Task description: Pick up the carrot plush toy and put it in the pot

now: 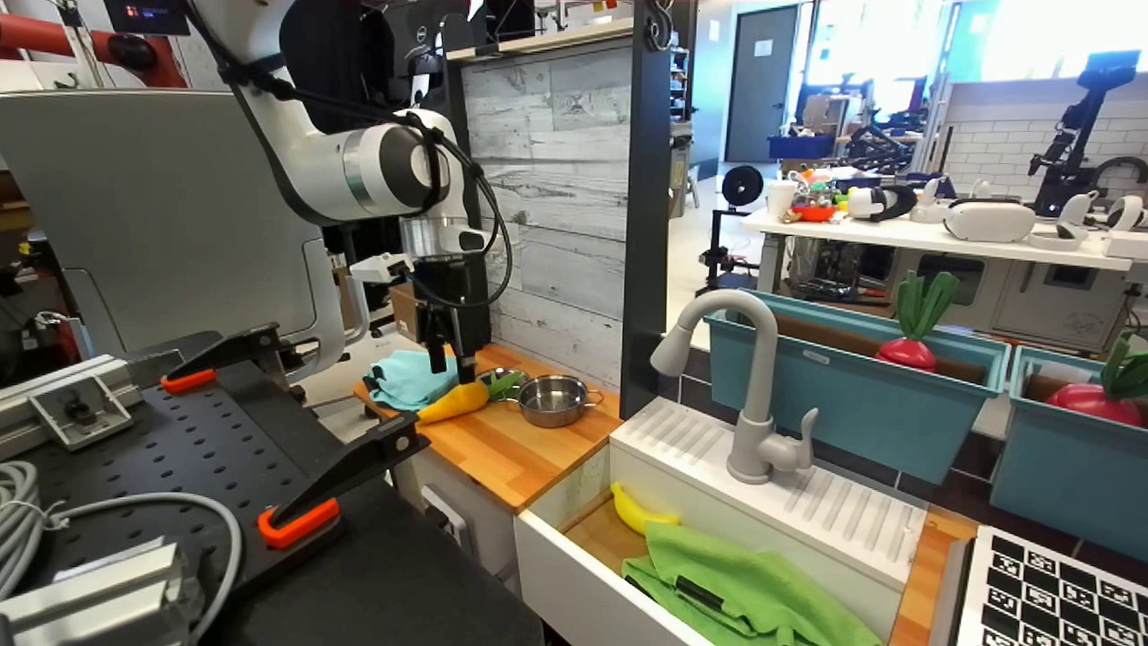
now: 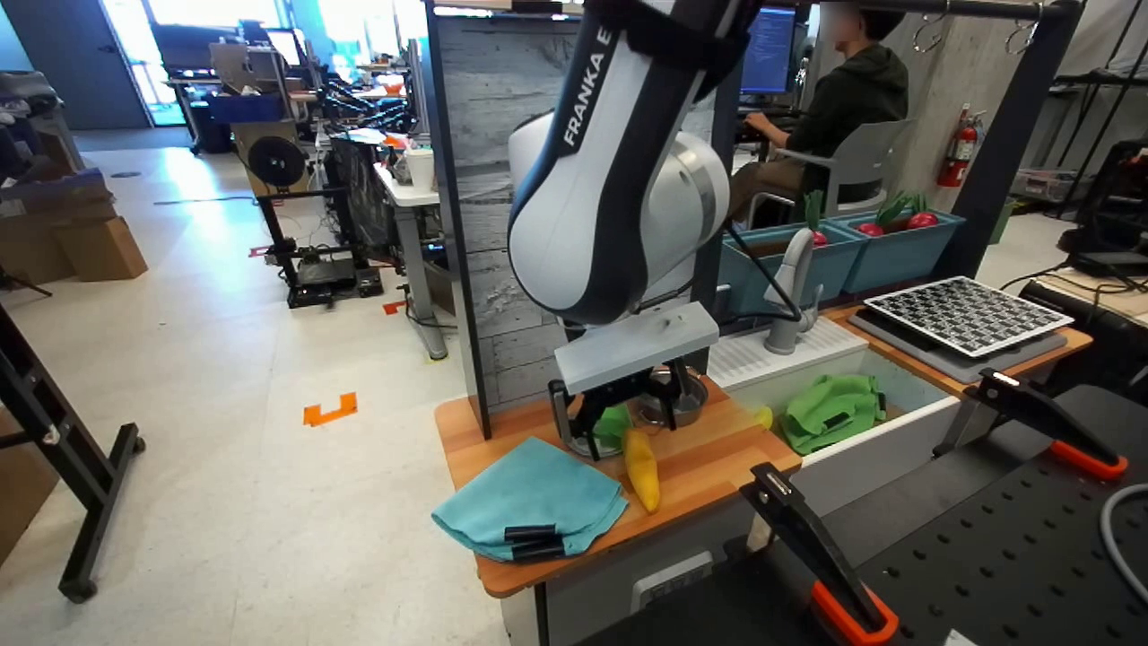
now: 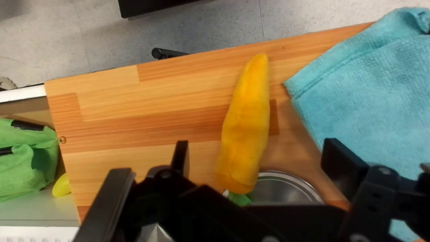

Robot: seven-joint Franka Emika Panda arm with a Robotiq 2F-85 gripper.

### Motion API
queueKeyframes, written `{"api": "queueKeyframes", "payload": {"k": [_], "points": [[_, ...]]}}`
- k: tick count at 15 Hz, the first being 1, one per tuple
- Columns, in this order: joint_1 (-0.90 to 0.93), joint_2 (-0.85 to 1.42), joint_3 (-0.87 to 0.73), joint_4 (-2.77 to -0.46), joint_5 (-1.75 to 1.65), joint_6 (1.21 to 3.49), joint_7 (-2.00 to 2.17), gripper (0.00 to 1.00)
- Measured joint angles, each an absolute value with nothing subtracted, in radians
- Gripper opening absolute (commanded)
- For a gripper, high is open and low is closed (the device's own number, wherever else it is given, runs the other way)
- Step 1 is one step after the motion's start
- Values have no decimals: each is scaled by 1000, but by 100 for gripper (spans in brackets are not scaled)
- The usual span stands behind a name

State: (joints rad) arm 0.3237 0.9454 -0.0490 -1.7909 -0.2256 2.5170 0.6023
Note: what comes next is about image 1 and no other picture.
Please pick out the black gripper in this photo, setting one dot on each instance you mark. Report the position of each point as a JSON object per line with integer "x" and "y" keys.
{"x": 448, "y": 287}

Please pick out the yellow carrot plush toy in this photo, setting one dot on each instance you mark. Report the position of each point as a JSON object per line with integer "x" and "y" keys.
{"x": 454, "y": 398}

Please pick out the small metal pot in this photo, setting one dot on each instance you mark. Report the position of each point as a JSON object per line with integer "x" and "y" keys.
{"x": 552, "y": 404}

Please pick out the white toy kitchen cabinet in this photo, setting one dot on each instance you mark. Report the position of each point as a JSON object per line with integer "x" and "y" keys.
{"x": 460, "y": 507}

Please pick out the yellow banana toy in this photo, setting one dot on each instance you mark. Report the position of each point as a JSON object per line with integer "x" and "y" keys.
{"x": 632, "y": 515}

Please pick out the white toy sink unit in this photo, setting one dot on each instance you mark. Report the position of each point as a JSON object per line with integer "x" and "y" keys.
{"x": 562, "y": 587}

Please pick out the grey toy faucet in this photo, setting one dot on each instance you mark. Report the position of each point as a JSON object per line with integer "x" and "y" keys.
{"x": 754, "y": 408}

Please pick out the colourful toy pile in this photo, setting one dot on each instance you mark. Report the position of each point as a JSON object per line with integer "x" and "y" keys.
{"x": 810, "y": 203}

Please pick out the red radish plush toy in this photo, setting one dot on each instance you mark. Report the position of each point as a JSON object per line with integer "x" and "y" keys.
{"x": 905, "y": 354}
{"x": 1081, "y": 398}

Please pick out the teal cloth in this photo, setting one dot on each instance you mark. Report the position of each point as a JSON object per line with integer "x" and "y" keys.
{"x": 400, "y": 380}

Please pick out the large cardboard box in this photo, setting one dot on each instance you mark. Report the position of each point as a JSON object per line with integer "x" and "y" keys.
{"x": 400, "y": 313}

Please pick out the grey wood-print backsplash panel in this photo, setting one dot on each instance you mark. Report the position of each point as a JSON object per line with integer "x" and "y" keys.
{"x": 562, "y": 215}

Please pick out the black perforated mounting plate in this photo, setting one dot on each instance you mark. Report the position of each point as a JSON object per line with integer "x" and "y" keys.
{"x": 203, "y": 441}

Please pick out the black round fan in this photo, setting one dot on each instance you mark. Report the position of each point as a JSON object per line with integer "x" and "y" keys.
{"x": 743, "y": 189}

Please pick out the large white panel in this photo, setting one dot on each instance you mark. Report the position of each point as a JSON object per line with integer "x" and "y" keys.
{"x": 120, "y": 215}

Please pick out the green cloth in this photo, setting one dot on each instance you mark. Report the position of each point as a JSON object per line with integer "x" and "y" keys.
{"x": 741, "y": 587}

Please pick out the grey door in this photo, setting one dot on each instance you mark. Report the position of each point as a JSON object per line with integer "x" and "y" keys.
{"x": 761, "y": 82}

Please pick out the long teal planter box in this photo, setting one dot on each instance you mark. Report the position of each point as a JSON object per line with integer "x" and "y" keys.
{"x": 861, "y": 408}

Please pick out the white background table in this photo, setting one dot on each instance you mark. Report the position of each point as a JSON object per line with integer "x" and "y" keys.
{"x": 935, "y": 239}

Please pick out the red pipe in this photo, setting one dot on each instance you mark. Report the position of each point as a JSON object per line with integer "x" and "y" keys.
{"x": 35, "y": 38}

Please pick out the white VR headset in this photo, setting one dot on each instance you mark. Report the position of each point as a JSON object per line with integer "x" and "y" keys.
{"x": 986, "y": 225}

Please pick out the short teal planter box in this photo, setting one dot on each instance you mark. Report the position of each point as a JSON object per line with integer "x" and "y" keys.
{"x": 1061, "y": 472}

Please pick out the black-white marker calibration board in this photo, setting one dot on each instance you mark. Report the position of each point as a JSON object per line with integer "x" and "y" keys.
{"x": 1052, "y": 597}

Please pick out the black background machine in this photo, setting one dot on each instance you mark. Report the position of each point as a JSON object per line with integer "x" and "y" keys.
{"x": 1078, "y": 131}

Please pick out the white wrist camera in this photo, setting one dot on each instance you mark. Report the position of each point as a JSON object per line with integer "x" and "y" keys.
{"x": 382, "y": 267}

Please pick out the black vertical frame post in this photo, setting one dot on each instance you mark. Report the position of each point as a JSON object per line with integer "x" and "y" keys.
{"x": 647, "y": 239}

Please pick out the aluminium extrusion rail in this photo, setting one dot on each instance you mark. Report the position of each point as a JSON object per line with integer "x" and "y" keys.
{"x": 77, "y": 414}

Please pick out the aluminium angle bracket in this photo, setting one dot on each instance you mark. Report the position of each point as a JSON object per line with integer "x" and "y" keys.
{"x": 82, "y": 597}

